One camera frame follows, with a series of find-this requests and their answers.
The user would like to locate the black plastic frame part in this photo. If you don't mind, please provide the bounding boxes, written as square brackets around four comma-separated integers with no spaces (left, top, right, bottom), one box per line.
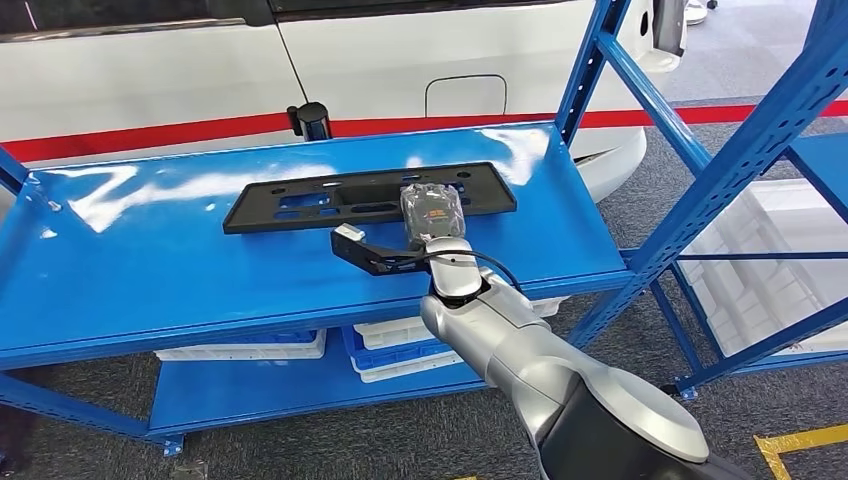
[222,161,518,236]

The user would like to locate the black cylindrical post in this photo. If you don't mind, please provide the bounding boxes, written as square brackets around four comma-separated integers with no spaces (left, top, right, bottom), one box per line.
[286,101,333,142]

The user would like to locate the white plastic bin stack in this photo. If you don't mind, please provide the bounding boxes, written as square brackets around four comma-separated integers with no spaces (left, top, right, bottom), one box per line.
[678,178,848,357]

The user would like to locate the white vehicle with red stripe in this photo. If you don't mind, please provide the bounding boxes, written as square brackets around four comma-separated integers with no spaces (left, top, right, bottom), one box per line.
[0,0,690,203]

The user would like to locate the blue metal shelf rack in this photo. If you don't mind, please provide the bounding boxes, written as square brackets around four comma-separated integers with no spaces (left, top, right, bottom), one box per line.
[0,0,848,460]
[622,129,848,403]

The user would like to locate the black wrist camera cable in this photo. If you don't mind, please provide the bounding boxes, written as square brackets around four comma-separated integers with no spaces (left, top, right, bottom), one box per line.
[390,250,525,296]

